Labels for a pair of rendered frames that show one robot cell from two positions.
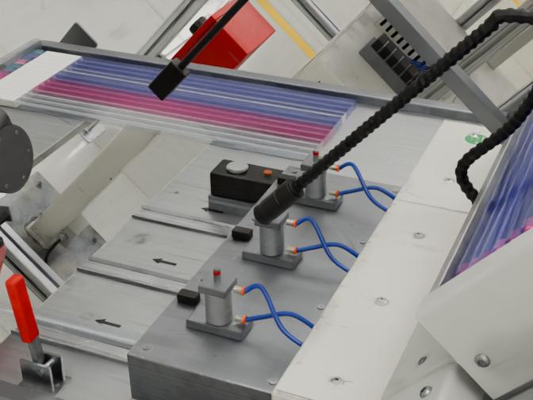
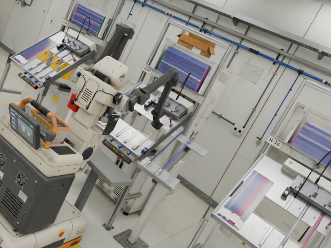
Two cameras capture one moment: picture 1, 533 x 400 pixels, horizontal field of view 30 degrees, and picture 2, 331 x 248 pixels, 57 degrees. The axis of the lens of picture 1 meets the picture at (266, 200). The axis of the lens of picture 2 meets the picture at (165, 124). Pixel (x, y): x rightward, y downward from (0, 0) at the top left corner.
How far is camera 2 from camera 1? 253 cm
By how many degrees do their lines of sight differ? 56
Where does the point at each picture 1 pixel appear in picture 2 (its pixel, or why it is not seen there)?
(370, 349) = (185, 102)
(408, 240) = (172, 95)
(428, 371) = (198, 97)
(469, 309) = (202, 91)
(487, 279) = (202, 88)
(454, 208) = not seen: hidden behind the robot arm
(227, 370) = (182, 110)
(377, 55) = (62, 88)
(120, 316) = (163, 119)
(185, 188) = (141, 110)
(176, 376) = (180, 114)
